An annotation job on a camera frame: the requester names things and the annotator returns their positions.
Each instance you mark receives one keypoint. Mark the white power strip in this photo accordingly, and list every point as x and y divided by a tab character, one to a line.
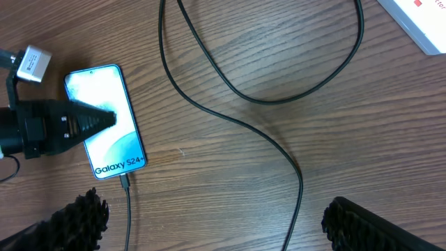
422	20

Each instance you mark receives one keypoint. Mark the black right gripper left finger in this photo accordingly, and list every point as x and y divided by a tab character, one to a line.
77	226

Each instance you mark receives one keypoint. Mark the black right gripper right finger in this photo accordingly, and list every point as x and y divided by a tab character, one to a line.
350	227

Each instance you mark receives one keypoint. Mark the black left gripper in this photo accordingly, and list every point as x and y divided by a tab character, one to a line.
67	124

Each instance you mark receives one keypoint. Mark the black smartphone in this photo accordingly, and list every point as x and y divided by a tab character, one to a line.
113	146

